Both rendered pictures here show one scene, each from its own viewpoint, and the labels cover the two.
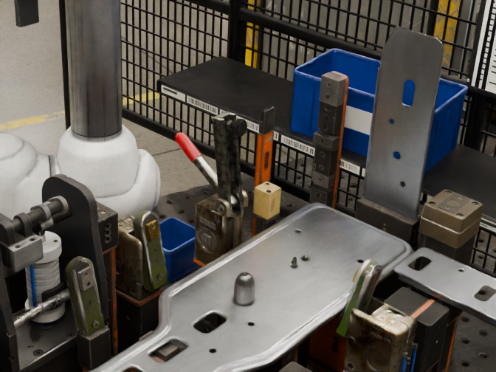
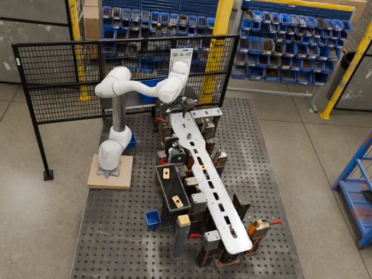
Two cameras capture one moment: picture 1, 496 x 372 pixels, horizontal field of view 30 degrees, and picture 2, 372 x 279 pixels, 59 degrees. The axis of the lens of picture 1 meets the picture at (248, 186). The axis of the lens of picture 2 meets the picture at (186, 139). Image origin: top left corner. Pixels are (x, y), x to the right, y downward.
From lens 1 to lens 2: 2.10 m
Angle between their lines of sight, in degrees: 52
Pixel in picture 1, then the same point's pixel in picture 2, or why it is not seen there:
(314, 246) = (180, 122)
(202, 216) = (165, 129)
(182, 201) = (106, 131)
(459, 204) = (190, 101)
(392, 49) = not seen: hidden behind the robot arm
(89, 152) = (125, 133)
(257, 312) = (193, 137)
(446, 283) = (201, 114)
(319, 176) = (158, 109)
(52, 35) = not seen: outside the picture
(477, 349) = not seen: hidden behind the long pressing
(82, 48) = (122, 113)
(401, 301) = (199, 122)
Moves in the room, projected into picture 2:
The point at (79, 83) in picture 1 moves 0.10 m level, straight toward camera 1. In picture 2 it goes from (121, 120) to (133, 124)
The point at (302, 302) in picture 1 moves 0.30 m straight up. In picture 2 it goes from (195, 131) to (200, 104)
